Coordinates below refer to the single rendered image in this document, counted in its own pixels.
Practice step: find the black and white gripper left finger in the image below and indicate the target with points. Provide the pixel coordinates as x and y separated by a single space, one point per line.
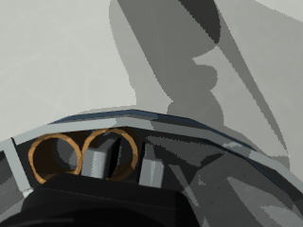
102 160

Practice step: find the bronze ring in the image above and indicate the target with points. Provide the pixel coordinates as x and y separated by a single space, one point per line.
41 161
123 171

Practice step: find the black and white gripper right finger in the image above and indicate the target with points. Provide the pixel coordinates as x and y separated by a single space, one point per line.
151 169

